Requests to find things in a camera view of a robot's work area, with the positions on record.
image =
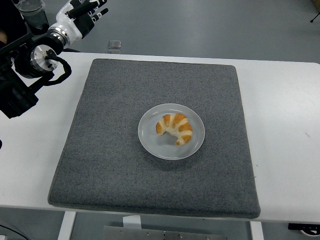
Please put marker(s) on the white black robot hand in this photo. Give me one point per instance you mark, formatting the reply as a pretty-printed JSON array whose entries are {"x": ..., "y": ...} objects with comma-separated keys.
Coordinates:
[{"x": 72, "y": 28}]

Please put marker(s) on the golden croissant bread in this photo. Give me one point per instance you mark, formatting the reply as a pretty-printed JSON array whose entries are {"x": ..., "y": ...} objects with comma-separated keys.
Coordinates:
[{"x": 183, "y": 127}]

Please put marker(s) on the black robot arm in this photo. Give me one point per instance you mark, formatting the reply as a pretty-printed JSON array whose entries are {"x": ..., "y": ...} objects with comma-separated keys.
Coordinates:
[{"x": 15, "y": 95}]

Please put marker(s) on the round grey plate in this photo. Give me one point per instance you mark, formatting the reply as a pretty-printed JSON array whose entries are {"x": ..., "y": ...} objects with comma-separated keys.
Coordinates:
[{"x": 160, "y": 150}]

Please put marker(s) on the clear bin with black liner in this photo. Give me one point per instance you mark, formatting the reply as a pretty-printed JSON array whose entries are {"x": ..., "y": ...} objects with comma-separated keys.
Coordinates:
[{"x": 35, "y": 15}]

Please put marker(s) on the grey felt mat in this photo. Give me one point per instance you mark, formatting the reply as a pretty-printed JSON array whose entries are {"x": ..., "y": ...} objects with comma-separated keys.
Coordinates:
[{"x": 150, "y": 187}]

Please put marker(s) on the white table leg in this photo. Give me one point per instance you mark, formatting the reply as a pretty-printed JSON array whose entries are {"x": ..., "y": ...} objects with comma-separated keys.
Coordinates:
[
  {"x": 66, "y": 225},
  {"x": 256, "y": 232}
]

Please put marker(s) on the black tripod leg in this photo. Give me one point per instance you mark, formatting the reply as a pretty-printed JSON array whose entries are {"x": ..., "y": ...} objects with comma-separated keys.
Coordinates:
[{"x": 315, "y": 18}]

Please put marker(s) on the black table control panel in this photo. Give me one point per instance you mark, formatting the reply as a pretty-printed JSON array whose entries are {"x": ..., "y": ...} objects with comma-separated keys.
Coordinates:
[{"x": 297, "y": 226}]

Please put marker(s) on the white table bracket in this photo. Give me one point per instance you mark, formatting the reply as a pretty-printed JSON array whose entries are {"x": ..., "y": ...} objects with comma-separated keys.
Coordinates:
[{"x": 131, "y": 222}]

